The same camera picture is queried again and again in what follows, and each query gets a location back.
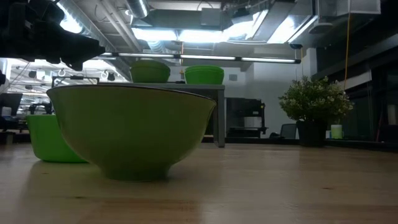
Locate potted plant white flowers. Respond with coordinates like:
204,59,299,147
278,75,354,147

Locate black monitor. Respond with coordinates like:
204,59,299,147
0,92,23,116

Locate round silver air duct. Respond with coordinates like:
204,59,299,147
125,0,150,19

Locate black cabinet with white box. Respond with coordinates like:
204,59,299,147
225,97,269,139

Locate pale green cylindrical canister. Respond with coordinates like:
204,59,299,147
330,124,343,140

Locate yellow extension cable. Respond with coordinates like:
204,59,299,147
343,12,351,91

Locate black office chair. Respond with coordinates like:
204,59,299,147
269,123,298,139

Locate long ceiling light bar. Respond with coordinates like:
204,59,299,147
99,52,302,65

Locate black metal frame stand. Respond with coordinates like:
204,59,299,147
51,75,100,88

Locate grey perforated metal shelf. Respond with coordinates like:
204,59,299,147
93,82,226,148

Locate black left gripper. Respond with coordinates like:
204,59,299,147
0,0,106,71

